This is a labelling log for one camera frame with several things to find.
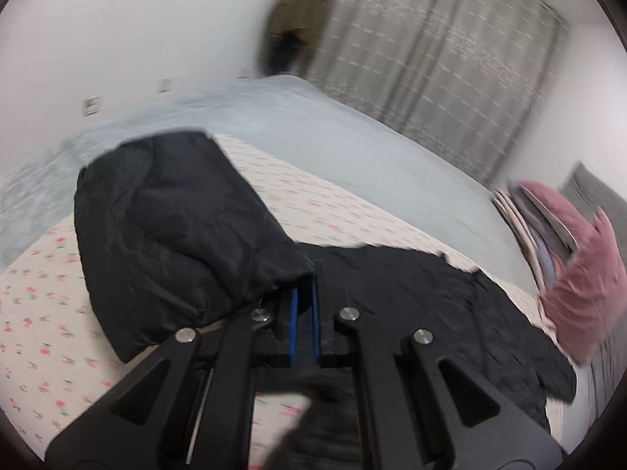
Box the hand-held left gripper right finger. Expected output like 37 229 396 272
310 277 565 470

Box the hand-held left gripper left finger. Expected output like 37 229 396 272
44 288 301 470

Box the black padded jacket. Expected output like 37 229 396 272
73 128 578 470

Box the grey bed cover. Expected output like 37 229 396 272
0 73 540 295

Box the stack of folded blankets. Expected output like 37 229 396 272
491 183 581 292

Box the cherry print bed sheet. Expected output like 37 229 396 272
0 133 564 470

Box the pink velvet pillow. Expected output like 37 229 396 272
516 180 627 365

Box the grey quilted headboard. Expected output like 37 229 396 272
558 161 627 432

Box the grey patterned curtain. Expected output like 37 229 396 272
306 0 569 188

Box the olive hanging coat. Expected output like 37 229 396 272
257 0 330 79

